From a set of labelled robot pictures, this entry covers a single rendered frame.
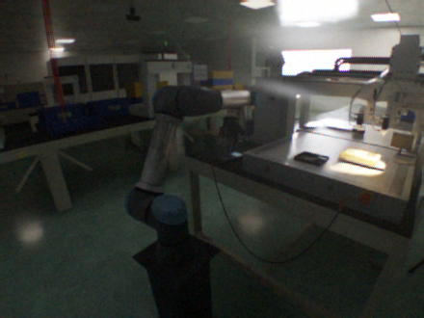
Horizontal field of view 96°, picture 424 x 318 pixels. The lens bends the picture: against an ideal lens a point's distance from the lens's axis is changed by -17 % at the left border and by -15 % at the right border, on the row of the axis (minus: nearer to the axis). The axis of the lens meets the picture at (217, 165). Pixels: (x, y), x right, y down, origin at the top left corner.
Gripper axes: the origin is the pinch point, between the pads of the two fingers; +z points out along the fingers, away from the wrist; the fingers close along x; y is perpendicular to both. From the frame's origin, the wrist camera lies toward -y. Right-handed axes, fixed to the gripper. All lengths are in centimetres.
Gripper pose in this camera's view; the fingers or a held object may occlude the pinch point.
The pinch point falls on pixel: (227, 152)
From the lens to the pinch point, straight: 133.1
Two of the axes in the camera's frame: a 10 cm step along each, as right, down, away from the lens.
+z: -1.8, 9.6, 2.1
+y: -7.4, 0.1, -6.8
